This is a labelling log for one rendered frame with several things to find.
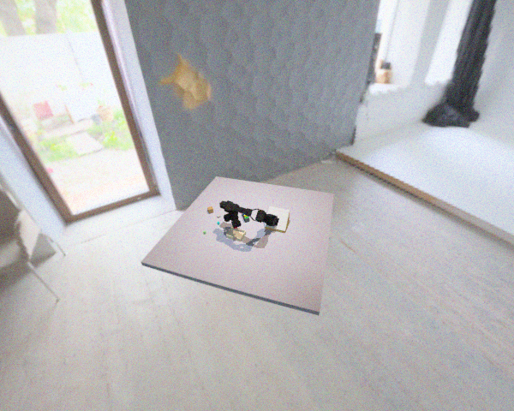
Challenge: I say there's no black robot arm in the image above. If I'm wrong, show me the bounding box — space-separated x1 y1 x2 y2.
219 200 279 226

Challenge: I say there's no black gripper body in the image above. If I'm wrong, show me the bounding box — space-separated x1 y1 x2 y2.
228 212 241 228

